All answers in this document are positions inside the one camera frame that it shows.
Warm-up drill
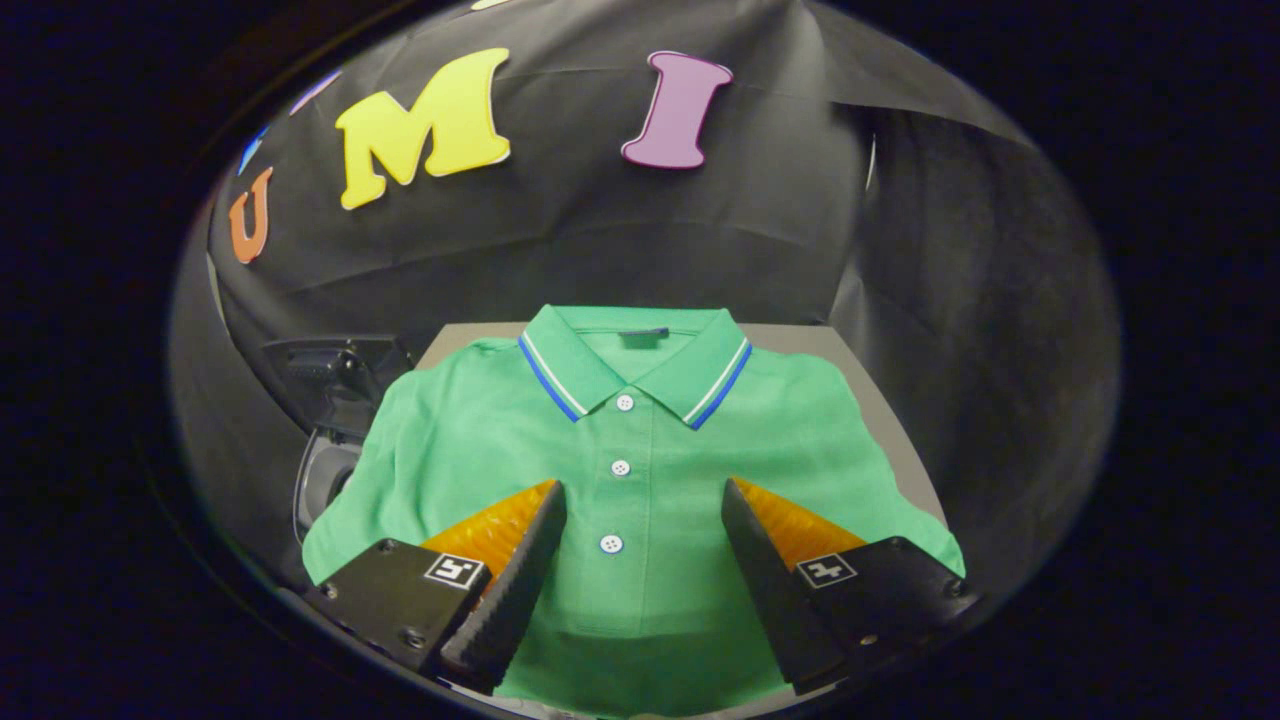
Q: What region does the beige cabinet with dark frame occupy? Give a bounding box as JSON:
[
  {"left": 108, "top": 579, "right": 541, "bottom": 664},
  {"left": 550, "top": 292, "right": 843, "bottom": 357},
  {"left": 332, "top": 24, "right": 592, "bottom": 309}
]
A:
[{"left": 415, "top": 322, "right": 947, "bottom": 527}]

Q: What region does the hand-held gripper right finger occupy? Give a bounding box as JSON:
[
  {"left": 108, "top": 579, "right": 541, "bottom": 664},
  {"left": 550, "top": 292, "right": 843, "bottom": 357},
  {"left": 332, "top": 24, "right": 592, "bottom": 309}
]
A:
[{"left": 720, "top": 478, "right": 986, "bottom": 698}]

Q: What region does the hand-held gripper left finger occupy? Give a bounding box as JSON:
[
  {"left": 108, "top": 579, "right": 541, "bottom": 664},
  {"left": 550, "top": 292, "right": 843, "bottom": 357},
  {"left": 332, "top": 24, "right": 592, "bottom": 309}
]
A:
[{"left": 303, "top": 480, "right": 568, "bottom": 696}]

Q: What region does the dark transparent washing machine lid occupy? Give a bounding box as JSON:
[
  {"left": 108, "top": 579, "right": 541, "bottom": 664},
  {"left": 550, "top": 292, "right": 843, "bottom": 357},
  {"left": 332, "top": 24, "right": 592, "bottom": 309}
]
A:
[{"left": 262, "top": 335, "right": 413, "bottom": 441}]

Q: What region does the green polo shirt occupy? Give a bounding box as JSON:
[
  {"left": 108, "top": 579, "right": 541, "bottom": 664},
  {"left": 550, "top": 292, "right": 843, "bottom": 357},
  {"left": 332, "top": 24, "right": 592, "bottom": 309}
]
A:
[{"left": 302, "top": 305, "right": 967, "bottom": 717}]

